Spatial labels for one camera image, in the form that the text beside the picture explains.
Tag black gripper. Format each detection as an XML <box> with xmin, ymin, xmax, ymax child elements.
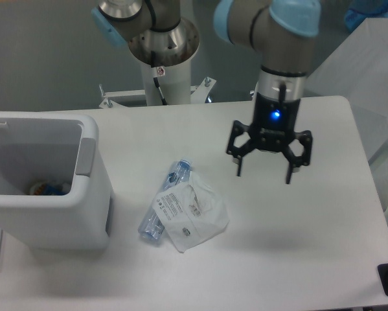
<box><xmin>225</xmin><ymin>92</ymin><xmax>314</xmax><ymax>185</ymax></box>

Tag black pedestal cable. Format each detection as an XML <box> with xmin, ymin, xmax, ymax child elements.
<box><xmin>150</xmin><ymin>51</ymin><xmax>168</xmax><ymax>106</ymax></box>

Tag white push-button trash can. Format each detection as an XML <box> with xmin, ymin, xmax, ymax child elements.
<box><xmin>0</xmin><ymin>111</ymin><xmax>113</xmax><ymax>249</ymax></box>

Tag clear plastic water bottle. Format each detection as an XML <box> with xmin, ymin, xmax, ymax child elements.
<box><xmin>138</xmin><ymin>158</ymin><xmax>192</xmax><ymax>244</ymax></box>

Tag blue plastic cover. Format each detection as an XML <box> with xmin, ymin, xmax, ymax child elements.
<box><xmin>344</xmin><ymin>1</ymin><xmax>388</xmax><ymax>32</ymax></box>

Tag trash inside can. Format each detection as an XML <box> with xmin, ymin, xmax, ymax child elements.
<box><xmin>29</xmin><ymin>181</ymin><xmax>71</xmax><ymax>196</ymax></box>

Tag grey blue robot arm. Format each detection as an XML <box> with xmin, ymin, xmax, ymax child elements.
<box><xmin>91</xmin><ymin>1</ymin><xmax>321</xmax><ymax>174</ymax></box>

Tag white plastic packaging bag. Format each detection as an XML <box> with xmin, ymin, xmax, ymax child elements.
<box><xmin>163</xmin><ymin>172</ymin><xmax>229</xmax><ymax>253</ymax></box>

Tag white pedestal base bracket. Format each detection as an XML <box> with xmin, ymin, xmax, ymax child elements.
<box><xmin>99</xmin><ymin>76</ymin><xmax>217</xmax><ymax>109</ymax></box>

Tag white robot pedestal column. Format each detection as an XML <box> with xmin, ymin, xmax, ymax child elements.
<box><xmin>128</xmin><ymin>17</ymin><xmax>201</xmax><ymax>106</ymax></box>

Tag white covered side table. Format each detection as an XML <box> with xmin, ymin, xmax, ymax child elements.
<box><xmin>306</xmin><ymin>18</ymin><xmax>388</xmax><ymax>224</ymax></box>

